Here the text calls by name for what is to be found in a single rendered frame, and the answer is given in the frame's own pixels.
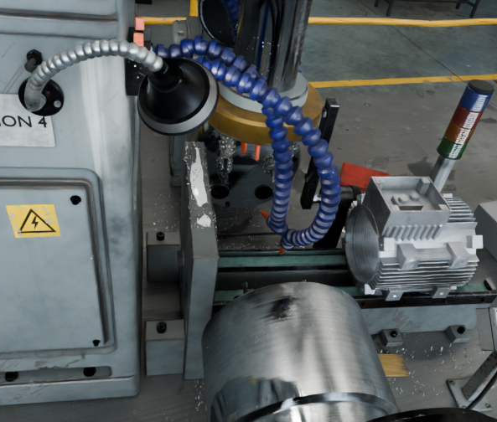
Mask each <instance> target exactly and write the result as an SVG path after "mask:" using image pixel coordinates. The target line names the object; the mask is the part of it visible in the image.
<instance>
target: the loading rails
mask: <svg viewBox="0 0 497 422"><path fill-rule="evenodd" d="M279 250H280V249H243V250H219V256H220V259H219V266H218V273H217V280H216V287H215V299H214V306H213V313H216V312H217V311H219V310H220V309H221V308H222V307H224V306H225V305H227V304H228V303H229V302H231V301H233V300H234V297H235V296H242V295H243V288H242V284H241V283H242V282H246V281H247V282H248V287H247V290H248V291H249V292H250V291H254V290H256V289H259V288H262V287H264V286H271V285H275V284H280V283H286V282H303V280H306V282H310V281H312V280H315V281H317V283H319V284H324V285H327V286H332V287H335V288H338V289H340V290H342V291H344V292H346V293H348V294H349V295H350V296H352V297H353V298H354V299H355V300H356V301H357V303H358V304H359V306H360V309H361V311H362V314H363V317H364V319H365V323H366V325H367V327H368V329H369V332H370V334H380V335H381V339H382V342H383V343H384V346H385V347H395V346H401V345H402V344H403V342H404V340H403V338H402V335H401V333H402V332H434V331H446V332H447V334H448V336H449V338H450V340H451V342H452V343H454V342H468V341H469V339H470V338H471V336H470V335H469V332H468V331H467V329H474V327H475V326H476V324H477V317H476V311H475V309H476V308H482V307H490V305H491V304H492V303H493V301H494V300H495V298H496V297H497V290H496V288H495V287H494V285H493V283H492V282H491V280H490V279H485V280H484V283H483V282H481V283H466V285H463V286H457V289H456V290H450V292H449V293H448V294H447V296H446V297H444V298H432V297H431V295H430V293H417V292H416V291H413V292H403V294H402V296H401V298H400V300H399V301H386V300H385V298H384V296H383V295H372V294H362V293H360V287H359V286H355V285H356V284H354V281H352V280H353V279H350V277H351V275H349V272H348V269H347V265H346V260H345V256H346V253H345V249H342V248H295V249H291V250H287V251H286V252H284V253H283V254H282V255H280V254H279Z"/></svg>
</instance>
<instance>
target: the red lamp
mask: <svg viewBox="0 0 497 422"><path fill-rule="evenodd" d="M483 113H484V111H471V110H468V109H466V108H464V107H463V106H462V105H461V104H460V103H458V105H457V107H456V109H455V112H454V113H453V116H452V120H453V122H455V123H456V124H457V125H459V126H462V127H466V128H475V127H476V126H477V125H478V122H479V119H480V117H481V116H482V115H483Z"/></svg>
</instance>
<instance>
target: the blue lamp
mask: <svg viewBox="0 0 497 422"><path fill-rule="evenodd" d="M493 93H494V92H493ZM493 93H490V94H483V93H479V92H477V91H475V90H472V89H471V88H470V87H469V85H468V84H467V86H466V88H465V90H464V93H463V94H462V96H461V98H460V101H459V103H460V104H461V105H462V106H463V107H464V108H466V109H468V110H471V111H484V110H485V108H486V106H487V104H488V103H489V100H490V98H491V96H492V94H493Z"/></svg>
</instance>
